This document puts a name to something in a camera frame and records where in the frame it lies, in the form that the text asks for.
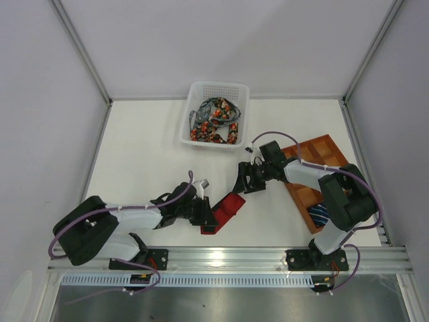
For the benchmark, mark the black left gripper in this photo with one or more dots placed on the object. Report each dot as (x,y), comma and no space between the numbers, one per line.
(206,210)

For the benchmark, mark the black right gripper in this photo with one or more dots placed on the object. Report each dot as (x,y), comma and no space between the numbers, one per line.
(250,177)

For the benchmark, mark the red necktie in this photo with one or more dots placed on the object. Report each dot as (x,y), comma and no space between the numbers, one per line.
(223,212)

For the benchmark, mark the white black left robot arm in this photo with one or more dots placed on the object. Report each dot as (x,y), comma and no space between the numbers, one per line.
(96,229)

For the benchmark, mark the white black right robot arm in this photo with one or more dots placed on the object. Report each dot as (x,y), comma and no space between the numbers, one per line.
(348,199)

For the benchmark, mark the floral patterned necktie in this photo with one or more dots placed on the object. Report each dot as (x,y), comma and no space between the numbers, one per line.
(222,126)

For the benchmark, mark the grey patterned necktie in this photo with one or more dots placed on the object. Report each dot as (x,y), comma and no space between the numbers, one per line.
(202,114)

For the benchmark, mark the blue striped rolled tie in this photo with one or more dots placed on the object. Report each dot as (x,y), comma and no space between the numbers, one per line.
(319,214)

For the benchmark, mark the white plastic perforated basket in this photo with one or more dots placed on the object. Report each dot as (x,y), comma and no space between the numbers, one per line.
(200,91)

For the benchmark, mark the aluminium front rail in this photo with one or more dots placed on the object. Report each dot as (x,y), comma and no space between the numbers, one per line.
(265,260)

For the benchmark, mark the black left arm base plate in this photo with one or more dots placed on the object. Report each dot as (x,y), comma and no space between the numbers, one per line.
(155,258)

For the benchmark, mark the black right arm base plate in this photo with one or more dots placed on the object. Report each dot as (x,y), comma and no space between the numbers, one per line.
(313,260)

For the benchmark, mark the white slotted cable duct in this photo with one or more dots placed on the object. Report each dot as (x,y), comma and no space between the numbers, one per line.
(190,280)

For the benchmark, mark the aluminium right frame post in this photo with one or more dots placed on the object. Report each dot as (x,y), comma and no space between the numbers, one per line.
(381,33)

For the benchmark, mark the aluminium frame post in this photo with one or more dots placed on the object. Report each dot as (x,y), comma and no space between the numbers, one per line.
(381,33)
(77,43)

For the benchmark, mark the aluminium left frame post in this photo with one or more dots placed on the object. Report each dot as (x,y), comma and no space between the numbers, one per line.
(77,43)

